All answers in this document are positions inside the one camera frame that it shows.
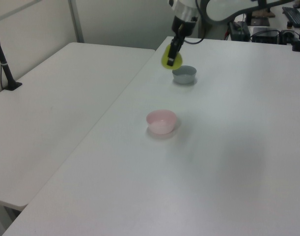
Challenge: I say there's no brown wooden block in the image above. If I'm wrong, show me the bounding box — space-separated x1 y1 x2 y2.
252 8 276 18

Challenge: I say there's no grey plastic bowl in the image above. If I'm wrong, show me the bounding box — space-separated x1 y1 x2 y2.
172 65 197 85

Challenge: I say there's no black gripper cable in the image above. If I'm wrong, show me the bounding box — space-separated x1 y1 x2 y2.
184 0 209 46

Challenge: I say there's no flat black box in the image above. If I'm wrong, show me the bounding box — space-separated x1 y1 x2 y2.
249 16 271 27

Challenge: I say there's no black camera stand with clamp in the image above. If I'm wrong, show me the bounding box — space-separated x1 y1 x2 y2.
290 9 300 53

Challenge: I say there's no black electronics box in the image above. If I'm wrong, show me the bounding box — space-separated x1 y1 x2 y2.
249 27 281 45

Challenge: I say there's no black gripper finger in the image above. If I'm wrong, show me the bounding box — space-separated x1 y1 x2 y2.
172 52 182 68
166 36 184 66

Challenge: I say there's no black and green device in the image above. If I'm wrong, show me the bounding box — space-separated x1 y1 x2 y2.
227 21 251 41

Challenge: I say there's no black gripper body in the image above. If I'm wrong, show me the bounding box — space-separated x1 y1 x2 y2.
171 15 196 38

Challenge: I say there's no black camera pole with base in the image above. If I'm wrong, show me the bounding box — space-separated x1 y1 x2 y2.
0 21 23 91

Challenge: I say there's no black computer keyboard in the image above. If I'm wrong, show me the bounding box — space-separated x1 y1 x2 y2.
281 6 300 26

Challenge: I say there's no pink plastic bowl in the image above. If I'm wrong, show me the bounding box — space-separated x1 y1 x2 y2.
146 109 178 135

